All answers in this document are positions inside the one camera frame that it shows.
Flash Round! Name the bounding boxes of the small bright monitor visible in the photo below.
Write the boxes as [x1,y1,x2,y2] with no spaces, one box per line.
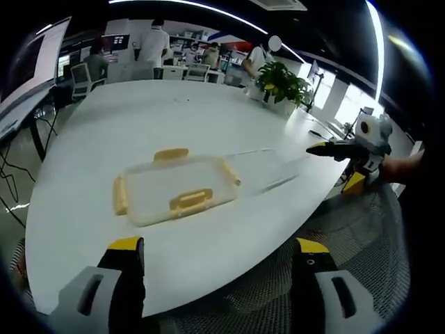
[56,54,71,79]

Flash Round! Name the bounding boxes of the green potted plant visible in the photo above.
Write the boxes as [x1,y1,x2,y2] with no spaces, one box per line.
[256,61,314,107]

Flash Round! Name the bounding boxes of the ceiling light strip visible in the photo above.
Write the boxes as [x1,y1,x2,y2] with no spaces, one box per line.
[364,0,386,100]

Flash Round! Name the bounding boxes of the grey mesh office chair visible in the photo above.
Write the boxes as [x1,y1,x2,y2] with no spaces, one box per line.
[152,179,412,334]

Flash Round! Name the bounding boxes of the clear lid with yellow buckles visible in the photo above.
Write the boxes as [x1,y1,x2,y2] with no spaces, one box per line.
[112,147,242,228]

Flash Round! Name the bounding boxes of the large wall screen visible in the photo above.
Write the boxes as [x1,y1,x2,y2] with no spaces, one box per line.
[0,15,73,113]

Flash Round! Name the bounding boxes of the black floor cables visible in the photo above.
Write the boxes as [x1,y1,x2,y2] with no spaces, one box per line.
[0,138,38,229]

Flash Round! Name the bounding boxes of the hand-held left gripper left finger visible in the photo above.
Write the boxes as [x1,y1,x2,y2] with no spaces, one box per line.
[48,237,147,334]

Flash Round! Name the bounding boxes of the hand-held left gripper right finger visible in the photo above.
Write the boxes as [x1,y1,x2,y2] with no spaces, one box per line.
[289,237,385,334]

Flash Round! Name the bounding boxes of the white plant pot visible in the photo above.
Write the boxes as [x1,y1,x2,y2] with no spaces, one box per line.
[267,97,300,118]

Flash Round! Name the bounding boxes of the dark computer monitor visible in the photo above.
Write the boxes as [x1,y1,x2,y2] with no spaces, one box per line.
[102,33,131,56]

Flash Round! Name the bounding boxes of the side desk with black legs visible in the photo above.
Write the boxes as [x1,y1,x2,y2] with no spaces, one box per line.
[0,86,60,163]

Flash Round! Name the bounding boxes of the clear plastic container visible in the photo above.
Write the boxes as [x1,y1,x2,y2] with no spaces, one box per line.
[222,148,300,196]

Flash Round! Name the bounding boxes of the white office chair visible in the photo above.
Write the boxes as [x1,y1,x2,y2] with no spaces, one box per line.
[70,62,106,101]
[183,63,212,83]
[162,64,189,81]

